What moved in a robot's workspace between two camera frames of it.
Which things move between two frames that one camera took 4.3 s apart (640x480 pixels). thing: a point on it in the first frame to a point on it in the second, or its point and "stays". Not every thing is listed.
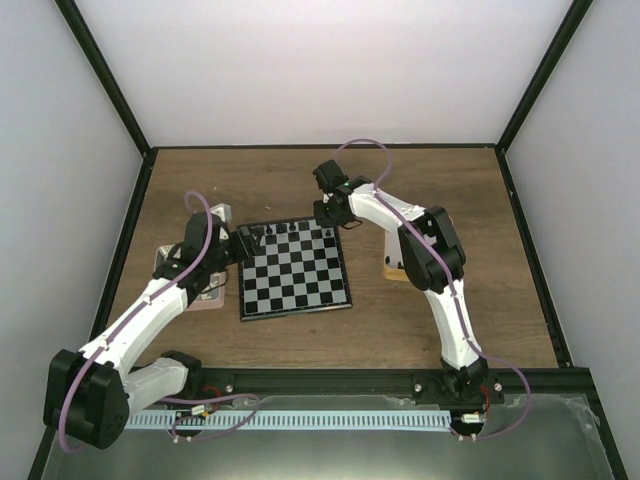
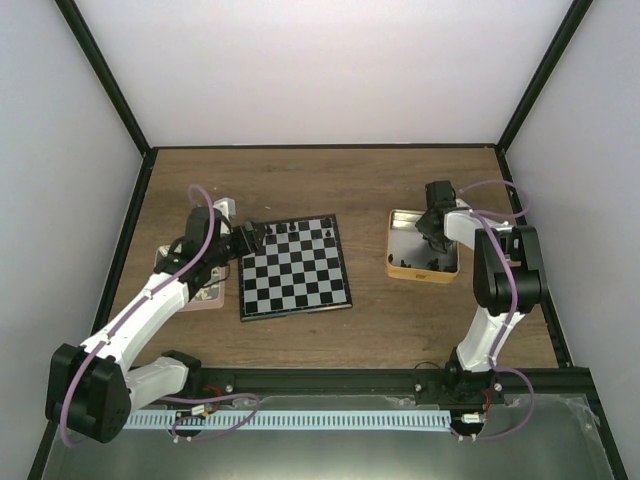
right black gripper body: (330, 217) to (423, 226)
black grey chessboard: (299, 270) stays
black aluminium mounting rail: (501, 386) stays
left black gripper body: (246, 249) stays
